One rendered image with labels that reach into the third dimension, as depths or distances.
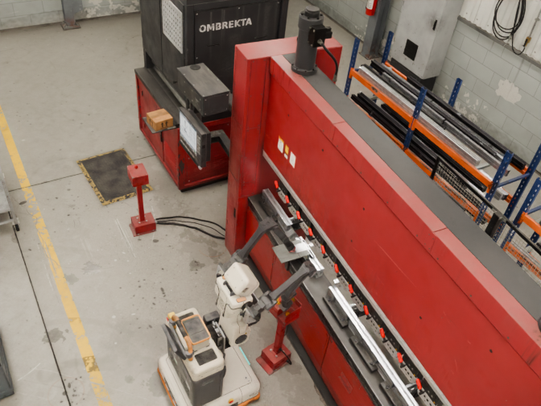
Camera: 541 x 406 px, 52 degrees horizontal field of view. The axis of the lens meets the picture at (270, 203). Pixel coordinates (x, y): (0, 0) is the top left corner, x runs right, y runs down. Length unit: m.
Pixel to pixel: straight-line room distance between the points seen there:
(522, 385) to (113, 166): 5.22
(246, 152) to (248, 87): 0.65
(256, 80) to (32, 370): 3.03
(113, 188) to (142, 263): 1.20
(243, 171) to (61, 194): 2.48
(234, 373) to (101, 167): 3.28
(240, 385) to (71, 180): 3.36
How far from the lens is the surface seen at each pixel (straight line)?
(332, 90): 4.04
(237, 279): 3.84
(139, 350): 5.15
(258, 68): 4.39
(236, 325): 4.17
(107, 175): 6.78
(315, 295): 4.44
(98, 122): 7.70
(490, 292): 2.91
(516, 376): 3.03
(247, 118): 4.59
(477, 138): 5.60
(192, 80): 4.69
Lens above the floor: 4.32
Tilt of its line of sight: 42 degrees down
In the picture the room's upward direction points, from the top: 7 degrees clockwise
